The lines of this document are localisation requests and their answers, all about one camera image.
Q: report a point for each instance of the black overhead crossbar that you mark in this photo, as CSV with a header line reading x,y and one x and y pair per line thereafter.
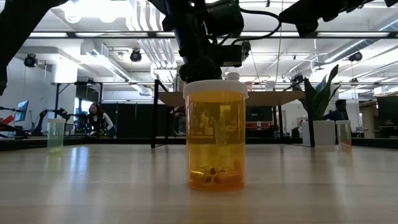
x,y
313,34

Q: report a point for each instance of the black ceiling spotlight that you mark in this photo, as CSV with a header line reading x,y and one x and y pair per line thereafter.
x,y
136,56
355,56
30,60

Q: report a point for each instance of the large orange pill bottle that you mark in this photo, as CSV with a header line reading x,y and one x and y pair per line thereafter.
x,y
214,133

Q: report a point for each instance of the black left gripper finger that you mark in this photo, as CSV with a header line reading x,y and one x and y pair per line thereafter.
x,y
211,70
189,71

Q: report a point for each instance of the person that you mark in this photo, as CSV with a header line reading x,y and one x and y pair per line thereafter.
x,y
337,113
99,119

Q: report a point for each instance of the white plant pot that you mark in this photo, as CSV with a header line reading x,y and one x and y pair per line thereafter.
x,y
323,132

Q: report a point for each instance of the small clear bottle pink pills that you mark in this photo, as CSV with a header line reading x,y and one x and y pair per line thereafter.
x,y
343,133

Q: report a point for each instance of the background black robot arm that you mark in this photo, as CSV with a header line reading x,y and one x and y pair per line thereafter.
x,y
42,119

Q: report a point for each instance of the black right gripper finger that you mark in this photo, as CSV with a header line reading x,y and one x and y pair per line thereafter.
x,y
308,29
295,15

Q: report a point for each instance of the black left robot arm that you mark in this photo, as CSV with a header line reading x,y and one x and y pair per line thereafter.
x,y
18,31

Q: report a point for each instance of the green snake plant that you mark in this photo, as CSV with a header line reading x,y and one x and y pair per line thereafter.
x,y
320,96

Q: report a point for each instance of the small yellow-green pill bottle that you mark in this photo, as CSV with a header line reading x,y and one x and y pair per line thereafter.
x,y
56,135

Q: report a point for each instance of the wooden shelf black metal legs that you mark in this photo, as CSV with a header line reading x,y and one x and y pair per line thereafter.
x,y
264,98

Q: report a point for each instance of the background black table frame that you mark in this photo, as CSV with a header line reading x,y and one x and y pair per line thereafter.
x,y
56,99

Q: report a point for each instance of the computer monitor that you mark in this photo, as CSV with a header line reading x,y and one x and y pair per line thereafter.
x,y
21,111

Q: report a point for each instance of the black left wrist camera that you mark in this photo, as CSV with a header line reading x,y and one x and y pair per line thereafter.
x,y
233,54

